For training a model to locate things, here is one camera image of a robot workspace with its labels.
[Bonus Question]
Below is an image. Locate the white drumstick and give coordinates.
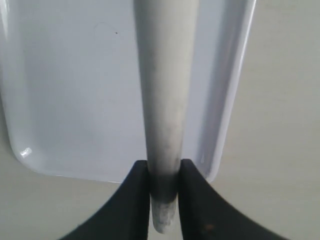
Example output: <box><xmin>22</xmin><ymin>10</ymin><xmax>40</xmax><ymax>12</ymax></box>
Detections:
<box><xmin>133</xmin><ymin>0</ymin><xmax>199</xmax><ymax>234</ymax></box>

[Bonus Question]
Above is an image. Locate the white plastic tray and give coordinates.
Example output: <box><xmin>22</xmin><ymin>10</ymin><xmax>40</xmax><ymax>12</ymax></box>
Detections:
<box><xmin>0</xmin><ymin>0</ymin><xmax>256</xmax><ymax>183</ymax></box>

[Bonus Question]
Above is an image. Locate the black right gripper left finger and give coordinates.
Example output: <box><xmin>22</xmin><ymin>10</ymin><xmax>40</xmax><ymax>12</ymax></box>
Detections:
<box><xmin>62</xmin><ymin>160</ymin><xmax>150</xmax><ymax>240</ymax></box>

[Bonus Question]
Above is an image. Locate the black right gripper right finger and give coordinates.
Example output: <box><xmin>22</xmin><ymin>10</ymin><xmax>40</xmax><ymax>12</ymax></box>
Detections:
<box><xmin>178</xmin><ymin>159</ymin><xmax>283</xmax><ymax>240</ymax></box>

